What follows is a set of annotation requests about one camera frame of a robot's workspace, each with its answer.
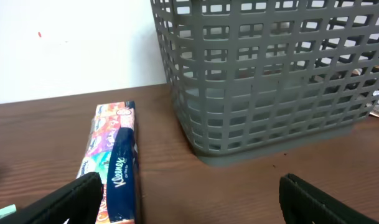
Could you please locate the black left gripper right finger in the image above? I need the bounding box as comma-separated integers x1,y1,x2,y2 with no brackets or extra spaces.
279,173,379,224

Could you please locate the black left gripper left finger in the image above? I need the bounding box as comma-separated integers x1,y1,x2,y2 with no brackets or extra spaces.
0,172,103,224

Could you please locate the Kleenex pocket tissue multipack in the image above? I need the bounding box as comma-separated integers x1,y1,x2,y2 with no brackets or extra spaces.
77,101,139,223

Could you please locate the grey plastic lattice basket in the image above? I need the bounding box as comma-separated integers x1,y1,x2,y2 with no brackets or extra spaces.
150,0,379,165

